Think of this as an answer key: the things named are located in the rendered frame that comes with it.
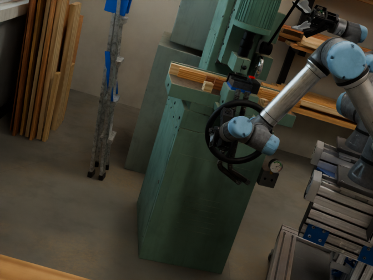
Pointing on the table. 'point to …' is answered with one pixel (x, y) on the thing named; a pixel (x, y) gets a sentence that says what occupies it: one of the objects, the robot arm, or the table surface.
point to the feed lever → (266, 48)
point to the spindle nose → (246, 44)
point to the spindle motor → (257, 15)
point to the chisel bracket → (236, 61)
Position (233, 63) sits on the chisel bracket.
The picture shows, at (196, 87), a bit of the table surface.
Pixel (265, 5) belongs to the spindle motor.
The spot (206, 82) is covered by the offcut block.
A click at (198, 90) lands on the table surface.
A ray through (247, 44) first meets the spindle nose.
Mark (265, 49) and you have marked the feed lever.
